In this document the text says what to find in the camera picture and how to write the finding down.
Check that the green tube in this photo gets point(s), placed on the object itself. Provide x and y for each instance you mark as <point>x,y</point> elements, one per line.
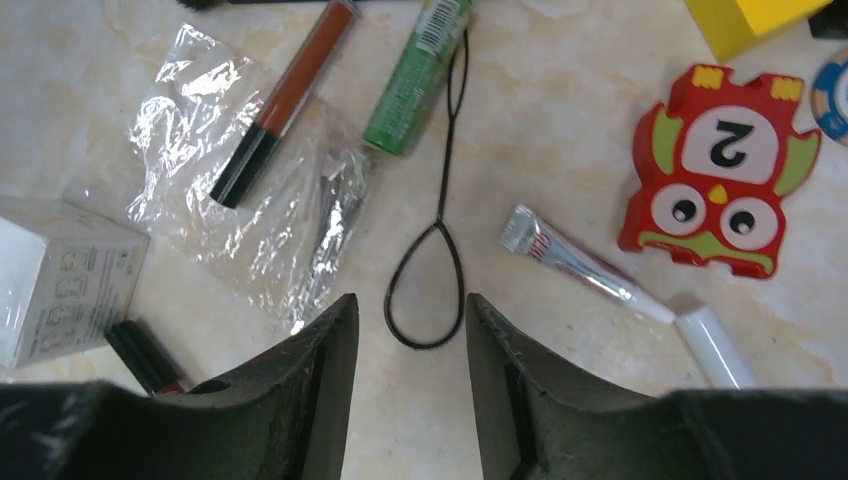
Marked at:
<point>415,83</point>

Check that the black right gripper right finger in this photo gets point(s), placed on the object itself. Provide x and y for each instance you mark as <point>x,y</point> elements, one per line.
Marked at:
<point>538,416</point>

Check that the clear plastic wrapper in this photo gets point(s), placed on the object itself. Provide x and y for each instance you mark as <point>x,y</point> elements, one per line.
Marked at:
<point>281,248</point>

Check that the brown lip gloss tube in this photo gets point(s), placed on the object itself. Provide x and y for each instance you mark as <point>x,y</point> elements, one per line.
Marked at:
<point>263,138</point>

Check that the white cosmetic box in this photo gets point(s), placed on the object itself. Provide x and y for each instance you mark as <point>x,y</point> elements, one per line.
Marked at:
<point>67,275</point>

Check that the dark red lipstick tube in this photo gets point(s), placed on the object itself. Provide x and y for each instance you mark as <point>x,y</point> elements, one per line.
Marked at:
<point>145,358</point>

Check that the black wire loop tool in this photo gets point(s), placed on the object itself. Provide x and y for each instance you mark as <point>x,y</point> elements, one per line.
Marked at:
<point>454,104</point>

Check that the black makeup brush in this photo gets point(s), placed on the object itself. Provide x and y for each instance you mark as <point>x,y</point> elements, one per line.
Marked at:
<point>207,5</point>

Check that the silver small tube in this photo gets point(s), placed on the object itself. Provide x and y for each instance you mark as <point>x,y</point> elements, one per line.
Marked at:
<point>526,233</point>

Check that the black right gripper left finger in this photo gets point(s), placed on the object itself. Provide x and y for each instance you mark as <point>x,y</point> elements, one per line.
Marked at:
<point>281,415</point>

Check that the yellow cube block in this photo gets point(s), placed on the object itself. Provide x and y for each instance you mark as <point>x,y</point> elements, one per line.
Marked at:
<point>731,27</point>

